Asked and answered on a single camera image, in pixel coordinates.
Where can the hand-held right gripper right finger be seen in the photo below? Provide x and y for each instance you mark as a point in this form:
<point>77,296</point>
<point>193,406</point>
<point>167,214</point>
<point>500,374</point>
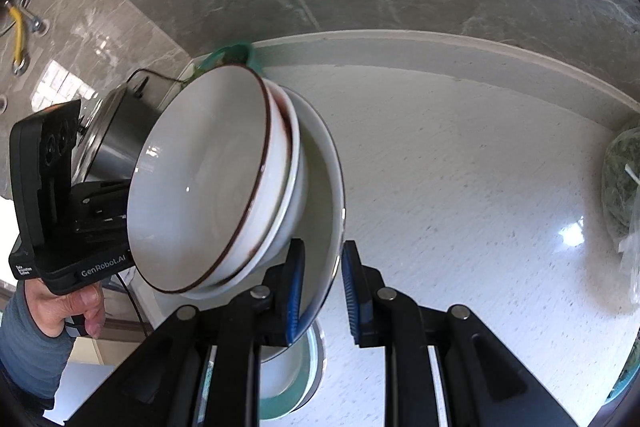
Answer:
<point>350,292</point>

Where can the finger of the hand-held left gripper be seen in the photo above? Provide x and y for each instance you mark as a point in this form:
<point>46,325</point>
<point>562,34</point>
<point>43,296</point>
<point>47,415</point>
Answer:
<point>100,196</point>
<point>100,226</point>

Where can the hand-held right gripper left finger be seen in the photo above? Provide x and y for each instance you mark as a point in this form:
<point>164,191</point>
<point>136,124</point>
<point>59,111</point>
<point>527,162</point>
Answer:
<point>296,292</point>

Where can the deep teal floral plate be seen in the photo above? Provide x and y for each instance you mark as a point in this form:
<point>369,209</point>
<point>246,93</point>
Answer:
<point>280,382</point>

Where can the white bowl with red print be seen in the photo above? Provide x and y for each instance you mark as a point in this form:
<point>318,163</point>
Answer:
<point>200,177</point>

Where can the small plain white bowl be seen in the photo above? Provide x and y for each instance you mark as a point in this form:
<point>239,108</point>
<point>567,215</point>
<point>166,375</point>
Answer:
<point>292,167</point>

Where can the person's left forearm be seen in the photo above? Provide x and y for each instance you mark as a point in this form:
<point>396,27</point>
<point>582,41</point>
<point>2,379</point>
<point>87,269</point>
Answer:
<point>30,357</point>

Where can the person's left hand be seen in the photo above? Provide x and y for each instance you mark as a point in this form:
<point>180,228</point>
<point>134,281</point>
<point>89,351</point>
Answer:
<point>55,312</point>

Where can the stainless steel rice cooker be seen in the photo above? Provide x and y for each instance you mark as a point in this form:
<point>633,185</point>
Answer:
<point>115,142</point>

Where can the grey rimmed white plate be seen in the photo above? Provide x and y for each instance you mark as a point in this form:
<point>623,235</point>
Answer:
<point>320,372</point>

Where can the green plastic basin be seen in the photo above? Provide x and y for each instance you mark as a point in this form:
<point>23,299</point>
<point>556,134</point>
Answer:
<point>255,57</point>

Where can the plastic bag of greens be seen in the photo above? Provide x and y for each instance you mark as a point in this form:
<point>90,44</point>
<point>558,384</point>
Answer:
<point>620,177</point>

